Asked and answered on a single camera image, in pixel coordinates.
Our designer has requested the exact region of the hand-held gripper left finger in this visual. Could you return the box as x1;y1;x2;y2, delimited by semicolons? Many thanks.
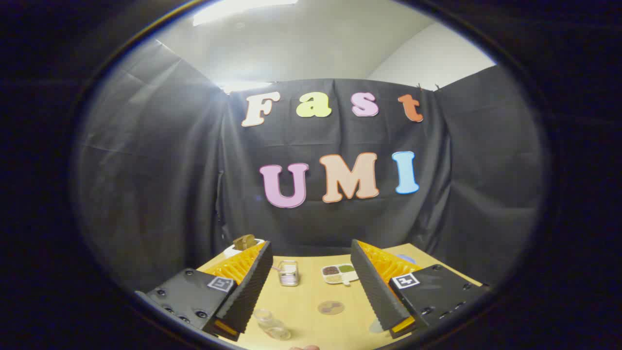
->
135;242;274;341

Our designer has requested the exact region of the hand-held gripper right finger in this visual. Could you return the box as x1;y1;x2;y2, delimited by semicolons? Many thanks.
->
351;239;491;339

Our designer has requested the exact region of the clear glass cup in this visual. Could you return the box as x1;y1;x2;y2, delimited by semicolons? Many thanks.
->
277;260;300;287

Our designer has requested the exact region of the clear plastic bottle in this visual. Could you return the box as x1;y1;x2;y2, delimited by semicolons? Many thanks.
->
253;308;293;341

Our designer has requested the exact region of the white divided snack tray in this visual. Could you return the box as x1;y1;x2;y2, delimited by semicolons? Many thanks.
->
322;263;360;286

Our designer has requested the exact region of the white dish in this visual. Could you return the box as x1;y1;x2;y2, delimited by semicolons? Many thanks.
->
223;238;266;259

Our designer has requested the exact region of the wooden table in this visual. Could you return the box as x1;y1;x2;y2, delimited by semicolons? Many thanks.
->
197;243;483;350

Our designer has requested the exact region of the black backdrop cloth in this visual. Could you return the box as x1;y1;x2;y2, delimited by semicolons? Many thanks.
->
73;39;546;293

